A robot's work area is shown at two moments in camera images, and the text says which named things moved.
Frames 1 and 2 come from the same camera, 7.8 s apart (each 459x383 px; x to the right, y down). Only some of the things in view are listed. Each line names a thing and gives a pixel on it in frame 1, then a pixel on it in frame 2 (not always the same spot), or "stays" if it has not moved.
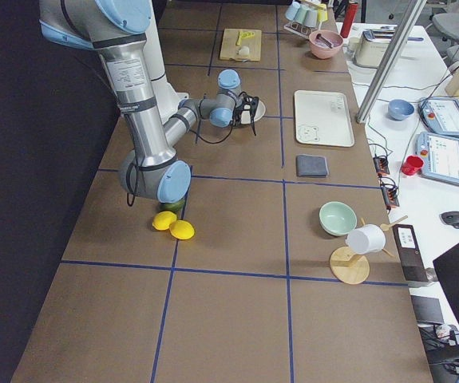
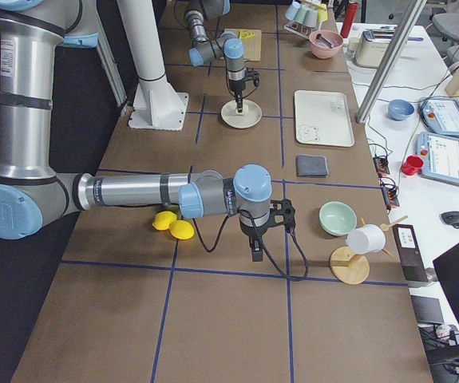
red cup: x=412 y=165 stays
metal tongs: x=324 y=41 stays
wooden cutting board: x=229 y=47 stays
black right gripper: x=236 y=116 → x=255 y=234
